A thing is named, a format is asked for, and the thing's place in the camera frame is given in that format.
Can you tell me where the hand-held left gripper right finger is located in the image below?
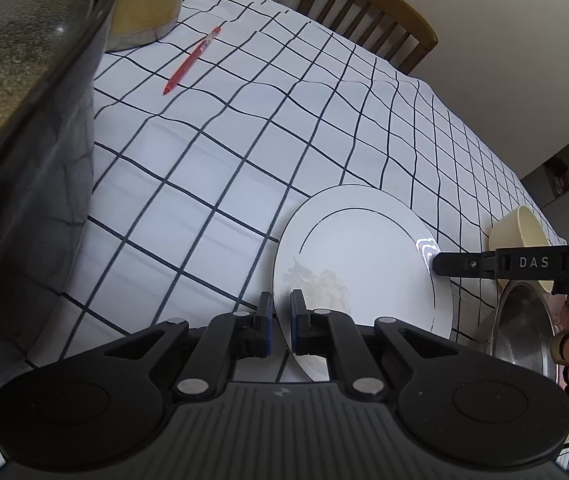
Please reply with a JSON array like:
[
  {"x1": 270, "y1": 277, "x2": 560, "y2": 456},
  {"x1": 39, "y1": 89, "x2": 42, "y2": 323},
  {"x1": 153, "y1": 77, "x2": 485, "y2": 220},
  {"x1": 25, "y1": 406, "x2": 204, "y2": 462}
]
[{"x1": 289, "y1": 289, "x2": 466, "y2": 403}]

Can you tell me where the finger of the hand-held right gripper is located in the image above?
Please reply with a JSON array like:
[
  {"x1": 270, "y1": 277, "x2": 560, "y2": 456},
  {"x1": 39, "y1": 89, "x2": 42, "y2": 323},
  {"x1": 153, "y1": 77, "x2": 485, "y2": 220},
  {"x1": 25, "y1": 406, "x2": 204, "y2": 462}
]
[{"x1": 431, "y1": 248, "x2": 498, "y2": 281}]

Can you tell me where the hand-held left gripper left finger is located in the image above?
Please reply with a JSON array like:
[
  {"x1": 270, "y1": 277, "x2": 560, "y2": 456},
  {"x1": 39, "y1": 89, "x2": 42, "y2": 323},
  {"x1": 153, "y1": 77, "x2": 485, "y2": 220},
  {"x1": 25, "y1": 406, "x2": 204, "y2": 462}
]
[{"x1": 102, "y1": 291, "x2": 275, "y2": 402}]

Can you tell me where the cream bowl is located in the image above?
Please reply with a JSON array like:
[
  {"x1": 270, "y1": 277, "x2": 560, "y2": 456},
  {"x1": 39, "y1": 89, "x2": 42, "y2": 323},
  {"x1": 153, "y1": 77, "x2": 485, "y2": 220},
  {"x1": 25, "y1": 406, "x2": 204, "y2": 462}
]
[{"x1": 487, "y1": 205, "x2": 557, "y2": 293}]

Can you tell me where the stainless steel bowl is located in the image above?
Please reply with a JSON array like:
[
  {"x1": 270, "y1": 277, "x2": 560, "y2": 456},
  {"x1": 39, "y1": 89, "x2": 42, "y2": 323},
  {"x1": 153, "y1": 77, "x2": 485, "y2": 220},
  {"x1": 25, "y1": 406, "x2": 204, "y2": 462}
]
[{"x1": 484, "y1": 280, "x2": 565, "y2": 386}]

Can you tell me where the white plate with dark rim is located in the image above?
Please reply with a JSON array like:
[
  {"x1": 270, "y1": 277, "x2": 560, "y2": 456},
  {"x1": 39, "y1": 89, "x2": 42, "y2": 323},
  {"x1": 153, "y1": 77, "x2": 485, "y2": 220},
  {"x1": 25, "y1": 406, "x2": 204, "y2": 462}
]
[{"x1": 272, "y1": 183, "x2": 452, "y2": 383}]

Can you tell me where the white checked tablecloth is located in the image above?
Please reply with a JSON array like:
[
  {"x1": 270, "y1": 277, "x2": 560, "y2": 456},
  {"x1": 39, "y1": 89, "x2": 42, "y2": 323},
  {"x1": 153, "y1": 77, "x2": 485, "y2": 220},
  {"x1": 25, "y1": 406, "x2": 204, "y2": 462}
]
[{"x1": 0, "y1": 0, "x2": 567, "y2": 480}]

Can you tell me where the wooden chair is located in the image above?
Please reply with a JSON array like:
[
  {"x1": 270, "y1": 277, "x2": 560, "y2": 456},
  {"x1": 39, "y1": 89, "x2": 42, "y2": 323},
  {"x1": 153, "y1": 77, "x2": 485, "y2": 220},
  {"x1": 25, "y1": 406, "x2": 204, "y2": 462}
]
[{"x1": 297, "y1": 0, "x2": 439, "y2": 76}]

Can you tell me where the red pen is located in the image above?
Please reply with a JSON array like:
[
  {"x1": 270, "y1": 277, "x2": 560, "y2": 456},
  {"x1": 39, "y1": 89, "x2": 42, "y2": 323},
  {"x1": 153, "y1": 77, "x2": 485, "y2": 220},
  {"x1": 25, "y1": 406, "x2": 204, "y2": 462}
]
[{"x1": 163, "y1": 25, "x2": 222, "y2": 97}]

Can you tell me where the black cooker with glass lid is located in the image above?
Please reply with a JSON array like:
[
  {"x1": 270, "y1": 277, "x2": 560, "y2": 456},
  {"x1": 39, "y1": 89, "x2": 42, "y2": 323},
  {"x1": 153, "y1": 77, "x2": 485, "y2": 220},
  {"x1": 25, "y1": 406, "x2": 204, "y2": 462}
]
[{"x1": 0, "y1": 0, "x2": 118, "y2": 378}]

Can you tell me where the yellow round container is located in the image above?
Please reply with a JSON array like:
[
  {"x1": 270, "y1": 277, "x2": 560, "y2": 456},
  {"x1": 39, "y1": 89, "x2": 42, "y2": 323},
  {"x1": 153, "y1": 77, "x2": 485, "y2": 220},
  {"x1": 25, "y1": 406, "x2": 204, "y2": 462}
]
[{"x1": 107, "y1": 0, "x2": 191, "y2": 53}]

